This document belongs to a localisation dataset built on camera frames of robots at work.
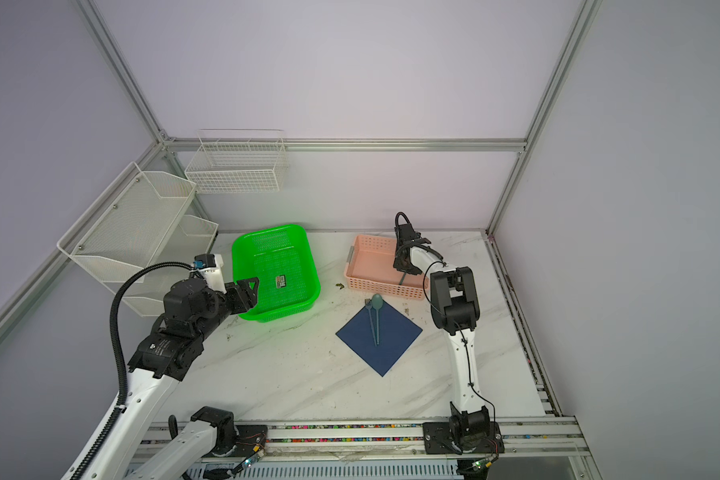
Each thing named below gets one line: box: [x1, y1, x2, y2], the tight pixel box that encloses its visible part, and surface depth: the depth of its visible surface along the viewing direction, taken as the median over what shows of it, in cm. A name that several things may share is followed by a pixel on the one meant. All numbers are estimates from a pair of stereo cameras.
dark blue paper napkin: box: [335, 301, 423, 377], surface depth 95 cm
